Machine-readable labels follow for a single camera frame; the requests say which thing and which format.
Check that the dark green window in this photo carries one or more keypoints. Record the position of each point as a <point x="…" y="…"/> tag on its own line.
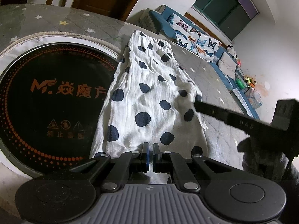
<point x="230" y="16"/>

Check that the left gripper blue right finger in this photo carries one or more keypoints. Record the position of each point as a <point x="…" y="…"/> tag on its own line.
<point x="163" y="157"/>

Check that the blue sofa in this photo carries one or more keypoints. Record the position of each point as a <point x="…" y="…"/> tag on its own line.
<point x="156" y="21"/>

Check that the butterfly print pillow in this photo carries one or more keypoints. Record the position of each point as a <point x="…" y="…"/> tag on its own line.
<point x="193" y="39"/>

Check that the round black induction cooktop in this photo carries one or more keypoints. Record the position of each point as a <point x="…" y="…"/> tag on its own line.
<point x="51" y="99"/>

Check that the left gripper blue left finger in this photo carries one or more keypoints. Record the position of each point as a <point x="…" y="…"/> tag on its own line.
<point x="135" y="158"/>

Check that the green toy on sofa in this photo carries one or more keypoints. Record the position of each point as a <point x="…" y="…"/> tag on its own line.
<point x="240" y="83"/>

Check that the black white plush toy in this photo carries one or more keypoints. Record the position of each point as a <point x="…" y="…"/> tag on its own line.
<point x="230" y="49"/>

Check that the white navy polka dot garment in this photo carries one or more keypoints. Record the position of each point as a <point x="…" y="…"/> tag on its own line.
<point x="150" y="100"/>

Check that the grey square cushion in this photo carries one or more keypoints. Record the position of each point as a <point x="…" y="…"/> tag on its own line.
<point x="227" y="65"/>

